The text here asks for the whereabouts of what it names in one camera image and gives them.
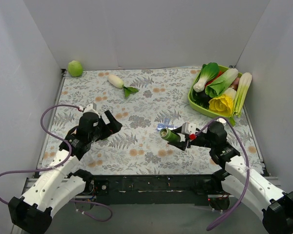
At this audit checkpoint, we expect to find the green pill bottle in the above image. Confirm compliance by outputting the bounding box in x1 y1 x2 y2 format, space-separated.
159 128 181 143

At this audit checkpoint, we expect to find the blue pill organizer box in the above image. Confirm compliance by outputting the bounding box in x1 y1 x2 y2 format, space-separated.
156 117 177 131

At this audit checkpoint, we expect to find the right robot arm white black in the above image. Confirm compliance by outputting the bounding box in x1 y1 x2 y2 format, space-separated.
160 120 293 234

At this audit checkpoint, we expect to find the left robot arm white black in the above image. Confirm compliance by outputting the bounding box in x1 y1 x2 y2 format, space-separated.
8 109 122 234

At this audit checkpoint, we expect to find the yellow napa cabbage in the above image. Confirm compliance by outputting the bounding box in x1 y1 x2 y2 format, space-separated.
209 87 236 117

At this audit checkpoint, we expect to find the floral table mat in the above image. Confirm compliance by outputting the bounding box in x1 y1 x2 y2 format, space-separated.
39 67 264 176

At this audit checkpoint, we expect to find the black base bar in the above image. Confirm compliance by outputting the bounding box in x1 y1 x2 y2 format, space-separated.
76 175 230 206

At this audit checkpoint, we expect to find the white radish with leaves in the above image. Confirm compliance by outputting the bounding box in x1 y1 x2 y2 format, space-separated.
107 74 139 98

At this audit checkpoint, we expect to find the bok choy middle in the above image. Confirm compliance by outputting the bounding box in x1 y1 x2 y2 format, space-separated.
205 68 239 98

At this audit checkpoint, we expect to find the bok choy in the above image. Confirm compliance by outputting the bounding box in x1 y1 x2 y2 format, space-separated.
193 62 219 93
205 68 239 98

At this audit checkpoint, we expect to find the green round cabbage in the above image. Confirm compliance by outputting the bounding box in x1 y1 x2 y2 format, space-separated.
67 60 83 77

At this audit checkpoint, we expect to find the bok choy left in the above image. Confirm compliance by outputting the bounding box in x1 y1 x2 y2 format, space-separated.
193 62 219 93

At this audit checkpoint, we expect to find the pale celery stalk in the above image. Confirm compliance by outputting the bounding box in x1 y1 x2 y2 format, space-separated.
229 72 252 126

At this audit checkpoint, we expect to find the green vegetable tray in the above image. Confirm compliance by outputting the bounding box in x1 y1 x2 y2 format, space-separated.
188 64 239 117

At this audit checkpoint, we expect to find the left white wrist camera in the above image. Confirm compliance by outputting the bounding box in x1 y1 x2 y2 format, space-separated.
83 103 98 114

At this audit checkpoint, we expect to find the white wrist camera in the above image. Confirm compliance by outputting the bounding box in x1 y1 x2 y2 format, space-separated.
181 122 196 135
83 103 98 114

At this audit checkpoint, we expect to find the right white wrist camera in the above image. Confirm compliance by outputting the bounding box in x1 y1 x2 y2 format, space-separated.
181 122 196 135

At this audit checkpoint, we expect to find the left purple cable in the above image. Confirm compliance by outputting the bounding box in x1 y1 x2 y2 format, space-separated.
0 104 113 222

